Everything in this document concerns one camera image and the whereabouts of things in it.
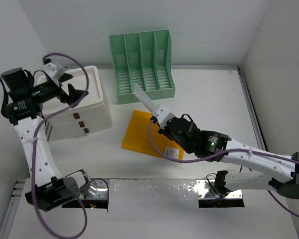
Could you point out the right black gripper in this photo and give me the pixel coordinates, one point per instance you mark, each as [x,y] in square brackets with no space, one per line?
[164,131]

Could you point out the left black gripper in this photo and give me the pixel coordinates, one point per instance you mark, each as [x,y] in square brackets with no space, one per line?
[74,94]

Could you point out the orange paper folder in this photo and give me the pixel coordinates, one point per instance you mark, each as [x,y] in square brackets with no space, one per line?
[137,139]

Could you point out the white plastic drawer unit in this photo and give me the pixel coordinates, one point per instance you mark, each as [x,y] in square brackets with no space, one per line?
[91,115]

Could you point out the clear mesh document pouch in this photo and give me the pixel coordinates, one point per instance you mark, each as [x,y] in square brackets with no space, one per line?
[144,98]

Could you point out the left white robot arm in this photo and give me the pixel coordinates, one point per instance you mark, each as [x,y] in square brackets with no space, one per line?
[22,105]

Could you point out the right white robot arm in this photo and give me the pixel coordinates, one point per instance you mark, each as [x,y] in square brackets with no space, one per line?
[268,171]

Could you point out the green four-slot file organizer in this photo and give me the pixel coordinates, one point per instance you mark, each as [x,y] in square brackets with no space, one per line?
[142,59]

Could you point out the white front shelf board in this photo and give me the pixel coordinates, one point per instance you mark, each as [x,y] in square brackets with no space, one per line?
[168,209]

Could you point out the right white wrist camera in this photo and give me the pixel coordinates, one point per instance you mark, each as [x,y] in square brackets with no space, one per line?
[161,115]

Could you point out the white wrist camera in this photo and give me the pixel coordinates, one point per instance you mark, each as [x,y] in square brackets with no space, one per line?
[161,115]
[53,69]

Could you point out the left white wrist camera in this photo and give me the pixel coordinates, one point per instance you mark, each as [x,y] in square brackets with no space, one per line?
[53,69]

